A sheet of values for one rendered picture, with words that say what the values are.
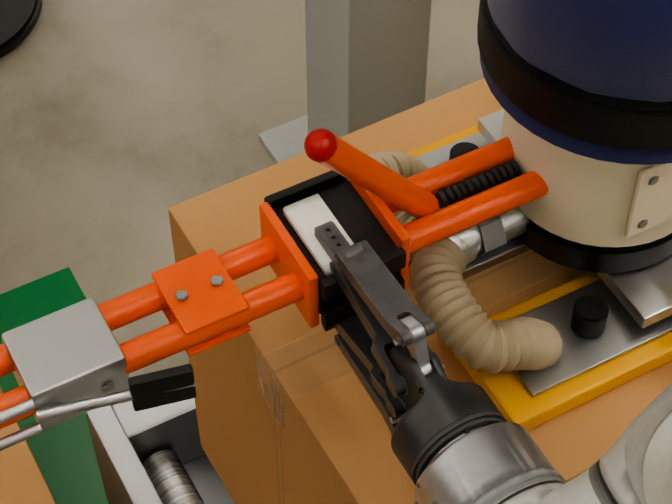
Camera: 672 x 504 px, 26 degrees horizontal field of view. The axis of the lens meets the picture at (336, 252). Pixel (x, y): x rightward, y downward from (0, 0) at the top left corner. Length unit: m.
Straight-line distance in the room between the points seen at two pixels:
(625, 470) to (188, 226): 0.53
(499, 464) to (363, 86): 1.62
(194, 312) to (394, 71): 1.52
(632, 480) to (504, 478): 0.10
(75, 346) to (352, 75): 1.50
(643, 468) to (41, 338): 0.43
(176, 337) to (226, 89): 1.91
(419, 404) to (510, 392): 0.20
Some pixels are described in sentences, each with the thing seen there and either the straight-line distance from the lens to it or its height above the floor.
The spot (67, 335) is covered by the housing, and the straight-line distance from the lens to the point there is 1.04.
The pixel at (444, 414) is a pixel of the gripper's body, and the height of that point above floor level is 1.24.
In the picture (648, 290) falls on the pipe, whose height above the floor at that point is 1.13.
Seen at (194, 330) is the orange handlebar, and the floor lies 1.22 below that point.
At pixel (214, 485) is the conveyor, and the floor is 0.49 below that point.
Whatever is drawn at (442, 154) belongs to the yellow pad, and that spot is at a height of 1.10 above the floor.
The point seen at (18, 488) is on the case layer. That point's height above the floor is 0.54.
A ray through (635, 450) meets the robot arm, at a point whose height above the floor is 1.33.
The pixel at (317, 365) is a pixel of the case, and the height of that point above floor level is 1.08.
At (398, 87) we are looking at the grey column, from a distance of 2.55.
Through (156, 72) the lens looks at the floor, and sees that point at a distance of 2.97.
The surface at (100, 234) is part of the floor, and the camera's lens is 2.70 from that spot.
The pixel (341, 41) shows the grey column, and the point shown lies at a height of 0.39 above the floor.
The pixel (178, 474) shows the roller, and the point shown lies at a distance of 1.75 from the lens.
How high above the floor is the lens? 2.05
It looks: 51 degrees down
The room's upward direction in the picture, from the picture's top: straight up
